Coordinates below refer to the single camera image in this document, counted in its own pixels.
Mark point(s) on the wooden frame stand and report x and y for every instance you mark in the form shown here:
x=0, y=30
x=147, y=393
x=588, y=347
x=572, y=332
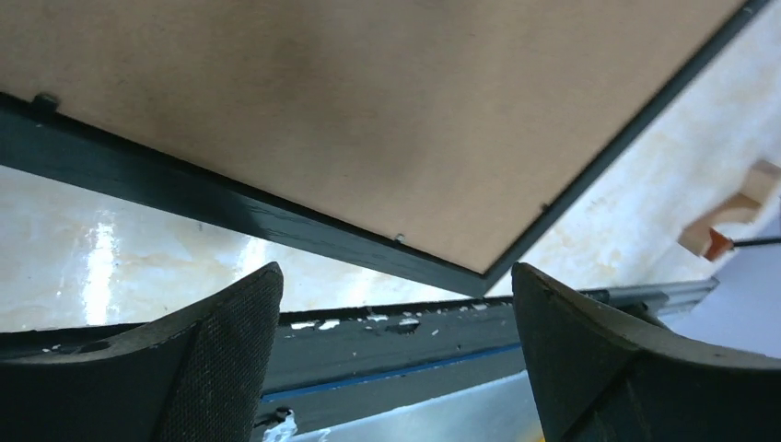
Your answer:
x=701, y=237

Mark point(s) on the black picture frame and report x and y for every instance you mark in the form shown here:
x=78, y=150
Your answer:
x=37, y=138

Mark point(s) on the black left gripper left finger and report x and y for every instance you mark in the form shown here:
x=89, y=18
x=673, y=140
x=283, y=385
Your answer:
x=195, y=374

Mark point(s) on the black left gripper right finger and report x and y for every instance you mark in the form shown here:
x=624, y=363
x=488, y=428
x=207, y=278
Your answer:
x=600, y=374

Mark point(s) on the brown frame backing board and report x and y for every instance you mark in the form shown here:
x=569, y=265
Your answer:
x=446, y=123

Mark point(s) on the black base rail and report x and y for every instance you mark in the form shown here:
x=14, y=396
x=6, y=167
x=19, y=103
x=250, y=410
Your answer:
x=330, y=367

